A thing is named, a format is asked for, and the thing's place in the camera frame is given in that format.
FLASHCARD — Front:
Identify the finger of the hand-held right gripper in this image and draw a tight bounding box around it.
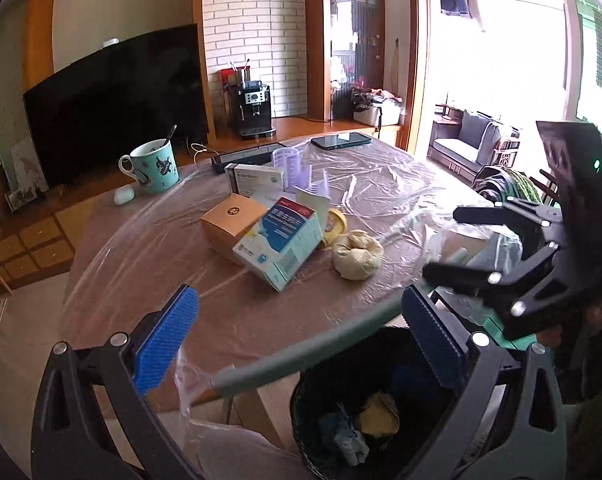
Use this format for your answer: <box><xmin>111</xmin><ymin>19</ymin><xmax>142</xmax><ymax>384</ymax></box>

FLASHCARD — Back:
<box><xmin>422</xmin><ymin>242</ymin><xmax>562</xmax><ymax>311</ymax></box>
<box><xmin>453</xmin><ymin>197</ymin><xmax>564</xmax><ymax>246</ymax></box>

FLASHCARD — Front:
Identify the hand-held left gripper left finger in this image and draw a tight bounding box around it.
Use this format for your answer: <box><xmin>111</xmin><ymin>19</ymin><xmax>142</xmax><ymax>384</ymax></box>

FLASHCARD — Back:
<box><xmin>30</xmin><ymin>284</ymin><xmax>202</xmax><ymax>480</ymax></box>

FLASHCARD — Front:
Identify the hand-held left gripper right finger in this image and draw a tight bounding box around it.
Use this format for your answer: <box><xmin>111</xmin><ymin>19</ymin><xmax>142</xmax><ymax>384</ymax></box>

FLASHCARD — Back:
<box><xmin>401</xmin><ymin>284</ymin><xmax>568</xmax><ymax>480</ymax></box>

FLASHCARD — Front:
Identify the black trash bin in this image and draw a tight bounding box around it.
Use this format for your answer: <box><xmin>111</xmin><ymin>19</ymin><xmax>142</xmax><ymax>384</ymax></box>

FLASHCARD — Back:
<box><xmin>290</xmin><ymin>327</ymin><xmax>482</xmax><ymax>480</ymax></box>

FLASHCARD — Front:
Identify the brown cardboard box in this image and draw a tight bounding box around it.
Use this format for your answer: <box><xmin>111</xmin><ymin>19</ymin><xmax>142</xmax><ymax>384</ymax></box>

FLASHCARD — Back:
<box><xmin>200</xmin><ymin>194</ymin><xmax>269</xmax><ymax>265</ymax></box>

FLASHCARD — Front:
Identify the purple half hair roller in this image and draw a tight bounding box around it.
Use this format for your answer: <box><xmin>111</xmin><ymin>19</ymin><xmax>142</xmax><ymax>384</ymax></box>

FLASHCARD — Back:
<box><xmin>301</xmin><ymin>162</ymin><xmax>332</xmax><ymax>196</ymax></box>

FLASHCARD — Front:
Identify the chair with green cushion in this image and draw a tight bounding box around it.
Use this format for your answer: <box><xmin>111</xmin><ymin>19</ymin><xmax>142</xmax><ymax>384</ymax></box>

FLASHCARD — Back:
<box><xmin>473</xmin><ymin>164</ymin><xmax>542</xmax><ymax>206</ymax></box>

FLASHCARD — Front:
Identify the crumpled clear plastic bag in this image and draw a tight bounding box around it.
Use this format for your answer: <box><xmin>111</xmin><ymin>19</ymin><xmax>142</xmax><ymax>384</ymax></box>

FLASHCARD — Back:
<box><xmin>396</xmin><ymin>210</ymin><xmax>524</xmax><ymax>281</ymax></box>

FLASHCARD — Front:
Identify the grey cushioned sofa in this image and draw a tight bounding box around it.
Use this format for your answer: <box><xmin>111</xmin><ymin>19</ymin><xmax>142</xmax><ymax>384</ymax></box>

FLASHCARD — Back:
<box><xmin>428</xmin><ymin>110</ymin><xmax>519</xmax><ymax>173</ymax></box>

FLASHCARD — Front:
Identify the crumpled yellow wrapper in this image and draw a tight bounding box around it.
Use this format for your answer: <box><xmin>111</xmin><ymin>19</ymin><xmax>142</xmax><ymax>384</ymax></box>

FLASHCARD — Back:
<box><xmin>356</xmin><ymin>392</ymin><xmax>400</xmax><ymax>436</ymax></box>

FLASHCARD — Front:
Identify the crumpled cream glove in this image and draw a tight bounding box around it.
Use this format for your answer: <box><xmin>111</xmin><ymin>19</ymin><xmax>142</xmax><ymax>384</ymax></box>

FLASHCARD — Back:
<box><xmin>332</xmin><ymin>230</ymin><xmax>384</xmax><ymax>281</ymax></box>

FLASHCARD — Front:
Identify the person's left leg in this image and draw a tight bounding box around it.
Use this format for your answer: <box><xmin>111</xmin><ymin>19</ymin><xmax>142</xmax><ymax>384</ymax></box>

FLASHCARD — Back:
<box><xmin>196</xmin><ymin>422</ymin><xmax>302</xmax><ymax>480</ymax></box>

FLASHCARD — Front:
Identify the crumpled blue grey wrapper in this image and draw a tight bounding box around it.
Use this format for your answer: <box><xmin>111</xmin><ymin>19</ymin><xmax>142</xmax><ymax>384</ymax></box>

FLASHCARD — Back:
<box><xmin>318</xmin><ymin>412</ymin><xmax>370</xmax><ymax>467</ymax></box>

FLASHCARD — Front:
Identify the yellow lidded cup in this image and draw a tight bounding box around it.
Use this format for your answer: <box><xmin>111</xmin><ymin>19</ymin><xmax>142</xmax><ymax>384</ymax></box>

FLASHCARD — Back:
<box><xmin>322</xmin><ymin>208</ymin><xmax>348</xmax><ymax>250</ymax></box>

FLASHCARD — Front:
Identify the blue and white carton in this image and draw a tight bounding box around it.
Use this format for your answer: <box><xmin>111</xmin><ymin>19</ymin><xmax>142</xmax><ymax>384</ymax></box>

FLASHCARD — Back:
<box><xmin>232</xmin><ymin>197</ymin><xmax>324</xmax><ymax>292</ymax></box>

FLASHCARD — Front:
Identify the white storage bin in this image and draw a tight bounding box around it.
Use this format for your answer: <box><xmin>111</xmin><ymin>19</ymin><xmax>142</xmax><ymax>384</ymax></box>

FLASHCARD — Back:
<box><xmin>352</xmin><ymin>87</ymin><xmax>407</xmax><ymax>127</ymax></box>

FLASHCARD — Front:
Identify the wooden drawer cabinet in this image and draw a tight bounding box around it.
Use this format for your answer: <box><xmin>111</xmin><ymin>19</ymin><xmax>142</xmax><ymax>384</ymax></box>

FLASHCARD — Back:
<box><xmin>0</xmin><ymin>210</ymin><xmax>77</xmax><ymax>293</ymax></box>

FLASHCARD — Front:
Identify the teal patterned mug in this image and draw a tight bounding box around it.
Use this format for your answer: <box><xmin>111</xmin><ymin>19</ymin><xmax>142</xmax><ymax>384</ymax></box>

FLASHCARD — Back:
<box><xmin>118</xmin><ymin>139</ymin><xmax>180</xmax><ymax>195</ymax></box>

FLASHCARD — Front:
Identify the black smartphone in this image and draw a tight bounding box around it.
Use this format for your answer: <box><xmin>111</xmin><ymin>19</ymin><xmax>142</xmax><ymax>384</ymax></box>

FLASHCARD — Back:
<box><xmin>311</xmin><ymin>131</ymin><xmax>373</xmax><ymax>151</ymax></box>

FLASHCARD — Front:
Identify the white medicine box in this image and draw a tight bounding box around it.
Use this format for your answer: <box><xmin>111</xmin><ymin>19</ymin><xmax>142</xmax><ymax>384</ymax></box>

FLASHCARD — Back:
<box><xmin>224</xmin><ymin>162</ymin><xmax>287</xmax><ymax>196</ymax></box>

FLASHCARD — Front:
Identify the black rectangular tray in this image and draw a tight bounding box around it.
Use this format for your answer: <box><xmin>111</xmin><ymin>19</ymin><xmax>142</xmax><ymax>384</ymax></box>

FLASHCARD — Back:
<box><xmin>211</xmin><ymin>144</ymin><xmax>287</xmax><ymax>173</ymax></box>

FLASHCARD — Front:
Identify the framed picture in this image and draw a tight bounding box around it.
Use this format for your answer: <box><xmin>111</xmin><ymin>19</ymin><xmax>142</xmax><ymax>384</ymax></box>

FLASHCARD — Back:
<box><xmin>8</xmin><ymin>137</ymin><xmax>49</xmax><ymax>196</ymax></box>

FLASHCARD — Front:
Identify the glass door cabinet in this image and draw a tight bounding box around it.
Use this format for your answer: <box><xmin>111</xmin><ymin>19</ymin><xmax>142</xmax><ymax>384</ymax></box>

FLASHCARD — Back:
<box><xmin>323</xmin><ymin>0</ymin><xmax>387</xmax><ymax>121</ymax></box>

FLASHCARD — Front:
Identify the black flat television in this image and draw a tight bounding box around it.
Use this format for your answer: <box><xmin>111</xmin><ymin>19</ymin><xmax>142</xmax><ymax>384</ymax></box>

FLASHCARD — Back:
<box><xmin>22</xmin><ymin>24</ymin><xmax>209</xmax><ymax>188</ymax></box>

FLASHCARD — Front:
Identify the black coffee machine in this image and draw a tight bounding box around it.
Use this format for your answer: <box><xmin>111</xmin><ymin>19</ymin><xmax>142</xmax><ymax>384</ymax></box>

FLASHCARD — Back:
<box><xmin>229</xmin><ymin>82</ymin><xmax>277</xmax><ymax>141</ymax></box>

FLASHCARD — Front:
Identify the white charging cable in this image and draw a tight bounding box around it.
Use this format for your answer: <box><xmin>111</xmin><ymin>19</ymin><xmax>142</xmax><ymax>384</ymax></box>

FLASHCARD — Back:
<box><xmin>188</xmin><ymin>142</ymin><xmax>217</xmax><ymax>163</ymax></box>

